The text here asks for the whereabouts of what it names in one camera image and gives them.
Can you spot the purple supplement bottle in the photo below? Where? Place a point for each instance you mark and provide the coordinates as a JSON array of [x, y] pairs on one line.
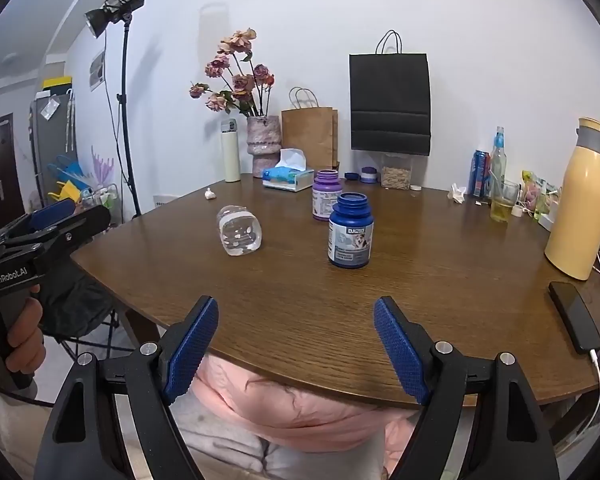
[[325, 197]]

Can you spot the clear container of grains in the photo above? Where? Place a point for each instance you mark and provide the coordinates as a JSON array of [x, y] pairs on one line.
[[396, 175]]

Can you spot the glass bottle with blue cap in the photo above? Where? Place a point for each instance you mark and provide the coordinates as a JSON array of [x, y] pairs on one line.
[[498, 160]]

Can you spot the blue drink can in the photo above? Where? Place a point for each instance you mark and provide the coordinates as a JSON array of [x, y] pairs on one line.
[[478, 175]]

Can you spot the blue supplement bottle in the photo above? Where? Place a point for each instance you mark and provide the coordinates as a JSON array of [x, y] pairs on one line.
[[351, 235]]

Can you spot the pink ceramic vase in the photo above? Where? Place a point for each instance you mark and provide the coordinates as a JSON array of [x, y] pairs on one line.
[[263, 145]]

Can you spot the person's pink jacket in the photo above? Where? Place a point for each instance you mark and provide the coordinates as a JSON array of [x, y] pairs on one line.
[[300, 410]]

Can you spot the grey cabinet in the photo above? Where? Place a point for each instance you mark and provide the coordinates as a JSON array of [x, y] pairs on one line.
[[50, 135]]

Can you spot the blue bottle lid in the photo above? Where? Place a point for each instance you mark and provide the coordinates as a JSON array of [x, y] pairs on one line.
[[350, 176]]

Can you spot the crumpled white tissue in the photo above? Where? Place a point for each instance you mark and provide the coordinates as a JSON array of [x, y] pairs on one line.
[[457, 193]]

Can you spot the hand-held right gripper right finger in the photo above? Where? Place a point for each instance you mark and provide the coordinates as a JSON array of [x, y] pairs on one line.
[[397, 347]]

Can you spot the dark wooden door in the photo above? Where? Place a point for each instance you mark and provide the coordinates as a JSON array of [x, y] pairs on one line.
[[0, 170]]

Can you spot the brown paper bag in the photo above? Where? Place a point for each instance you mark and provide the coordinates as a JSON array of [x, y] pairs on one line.
[[307, 135]]

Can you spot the small white paper scrap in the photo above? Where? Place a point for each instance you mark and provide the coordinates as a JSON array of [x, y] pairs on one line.
[[210, 193]]

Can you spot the dried pink flowers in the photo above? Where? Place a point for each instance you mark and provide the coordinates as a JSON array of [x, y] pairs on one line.
[[240, 82]]

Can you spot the black cloth on chair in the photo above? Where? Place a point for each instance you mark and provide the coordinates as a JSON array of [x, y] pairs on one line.
[[75, 305]]

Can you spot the black studio light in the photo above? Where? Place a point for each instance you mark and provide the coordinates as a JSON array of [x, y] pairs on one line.
[[112, 10]]

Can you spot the white power strip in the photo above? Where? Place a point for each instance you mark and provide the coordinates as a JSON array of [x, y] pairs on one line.
[[546, 221]]

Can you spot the colourful snack packets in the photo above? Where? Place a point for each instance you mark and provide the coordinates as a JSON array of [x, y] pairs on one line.
[[535, 192]]

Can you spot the white thermos bottle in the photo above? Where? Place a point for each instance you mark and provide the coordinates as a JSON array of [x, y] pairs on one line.
[[230, 155]]

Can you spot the purple coral decoration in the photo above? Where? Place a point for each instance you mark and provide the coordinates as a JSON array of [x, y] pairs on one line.
[[102, 170]]

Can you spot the blue tissue box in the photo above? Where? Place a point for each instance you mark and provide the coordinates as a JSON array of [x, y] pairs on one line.
[[285, 177]]

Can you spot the black light stand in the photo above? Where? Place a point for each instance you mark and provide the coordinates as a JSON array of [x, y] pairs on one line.
[[126, 125]]

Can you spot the small jar with purple lid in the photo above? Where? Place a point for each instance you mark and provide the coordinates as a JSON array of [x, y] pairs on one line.
[[369, 175]]

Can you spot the person's left hand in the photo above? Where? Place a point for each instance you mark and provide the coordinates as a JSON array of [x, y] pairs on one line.
[[27, 345]]

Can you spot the black smartphone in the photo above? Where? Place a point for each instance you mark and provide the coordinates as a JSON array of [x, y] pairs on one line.
[[575, 315]]

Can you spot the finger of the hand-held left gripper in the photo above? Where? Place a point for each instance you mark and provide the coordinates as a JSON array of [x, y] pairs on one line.
[[52, 214], [82, 225]]

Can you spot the clear plastic bottle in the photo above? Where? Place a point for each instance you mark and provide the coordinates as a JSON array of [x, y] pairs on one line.
[[237, 232]]

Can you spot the yellow thermos jug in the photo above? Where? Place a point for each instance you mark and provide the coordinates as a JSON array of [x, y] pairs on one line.
[[577, 200]]

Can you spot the yellow box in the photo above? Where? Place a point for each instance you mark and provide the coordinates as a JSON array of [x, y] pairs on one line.
[[57, 84]]

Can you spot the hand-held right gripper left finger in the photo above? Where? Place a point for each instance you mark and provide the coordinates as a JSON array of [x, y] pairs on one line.
[[192, 347]]

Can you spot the black paper bag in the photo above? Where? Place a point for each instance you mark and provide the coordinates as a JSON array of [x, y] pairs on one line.
[[390, 102]]

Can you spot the wall electrical panel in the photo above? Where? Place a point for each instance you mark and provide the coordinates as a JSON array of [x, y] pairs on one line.
[[97, 71]]

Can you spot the glass of yellow drink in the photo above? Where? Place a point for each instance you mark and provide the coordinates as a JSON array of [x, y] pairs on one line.
[[502, 207]]

